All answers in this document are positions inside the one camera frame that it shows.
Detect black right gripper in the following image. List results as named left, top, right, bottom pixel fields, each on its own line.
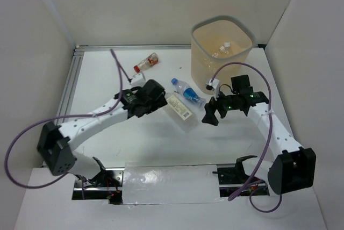
left=202, top=86, right=239, bottom=126

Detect white label clear bottle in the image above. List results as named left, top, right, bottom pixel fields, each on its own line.
left=163, top=93, right=198, bottom=132

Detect blue label plastic bottle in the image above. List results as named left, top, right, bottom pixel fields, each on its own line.
left=171, top=78, right=206, bottom=109

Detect clear crushed plastic bottle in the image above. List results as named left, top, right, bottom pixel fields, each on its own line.
left=223, top=42, right=232, bottom=54

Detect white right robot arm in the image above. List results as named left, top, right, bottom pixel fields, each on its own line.
left=202, top=75, right=316, bottom=195

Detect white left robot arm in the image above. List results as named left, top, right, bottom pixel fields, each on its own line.
left=37, top=80, right=167, bottom=186

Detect beige ribbed plastic bin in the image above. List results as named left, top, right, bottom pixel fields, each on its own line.
left=191, top=15, right=256, bottom=94

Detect red cap small bottle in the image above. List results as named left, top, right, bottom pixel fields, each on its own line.
left=133, top=53, right=159, bottom=73

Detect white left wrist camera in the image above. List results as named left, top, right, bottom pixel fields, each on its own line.
left=130, top=73, right=146, bottom=87

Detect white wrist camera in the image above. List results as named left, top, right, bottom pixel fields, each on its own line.
left=206, top=78, right=220, bottom=100
left=130, top=73, right=146, bottom=87

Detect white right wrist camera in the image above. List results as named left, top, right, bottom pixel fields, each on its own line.
left=206, top=78, right=220, bottom=100

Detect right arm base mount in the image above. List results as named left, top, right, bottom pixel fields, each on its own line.
left=212, top=164, right=269, bottom=198

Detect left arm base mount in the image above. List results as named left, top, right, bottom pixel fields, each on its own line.
left=71, top=157, right=124, bottom=205

